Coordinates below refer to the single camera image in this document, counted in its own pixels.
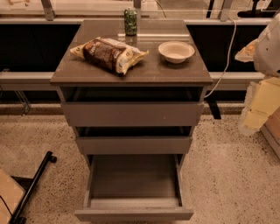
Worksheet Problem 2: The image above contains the top grey drawer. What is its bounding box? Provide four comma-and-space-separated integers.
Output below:
61, 87, 203, 127

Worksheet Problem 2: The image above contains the grey drawer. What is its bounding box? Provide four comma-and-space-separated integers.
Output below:
76, 126, 193, 155
61, 87, 203, 127
74, 154, 193, 221

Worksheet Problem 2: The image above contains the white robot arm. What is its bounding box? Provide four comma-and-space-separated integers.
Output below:
234, 14, 280, 136

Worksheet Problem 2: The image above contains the black stand leg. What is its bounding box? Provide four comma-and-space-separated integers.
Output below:
8, 151, 57, 224

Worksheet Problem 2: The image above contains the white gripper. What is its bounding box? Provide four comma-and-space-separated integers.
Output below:
234, 39, 280, 136

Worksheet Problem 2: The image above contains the green soda can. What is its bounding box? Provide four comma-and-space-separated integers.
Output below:
124, 8, 137, 36

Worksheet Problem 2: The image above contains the black bracket behind cabinet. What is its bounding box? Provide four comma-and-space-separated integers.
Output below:
206, 93, 221, 120

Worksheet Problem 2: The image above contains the grey drawer cabinet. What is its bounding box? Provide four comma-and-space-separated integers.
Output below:
51, 20, 212, 163

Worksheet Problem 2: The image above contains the middle grey drawer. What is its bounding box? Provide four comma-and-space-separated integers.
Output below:
76, 126, 193, 155

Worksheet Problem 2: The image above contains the white cable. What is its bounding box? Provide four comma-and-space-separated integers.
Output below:
204, 17, 238, 99

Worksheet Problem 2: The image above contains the wooden board lower left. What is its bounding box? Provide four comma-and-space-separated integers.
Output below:
0, 169, 25, 224

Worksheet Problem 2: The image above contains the bottom grey drawer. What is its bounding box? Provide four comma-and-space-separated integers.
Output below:
74, 154, 193, 221

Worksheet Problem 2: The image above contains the cardboard box right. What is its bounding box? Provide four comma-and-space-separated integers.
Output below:
261, 108, 280, 159

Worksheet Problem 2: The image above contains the brown chip bag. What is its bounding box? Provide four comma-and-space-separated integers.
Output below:
70, 37, 149, 75

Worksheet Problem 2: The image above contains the white paper bowl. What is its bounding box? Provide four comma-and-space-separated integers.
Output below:
158, 41, 195, 64

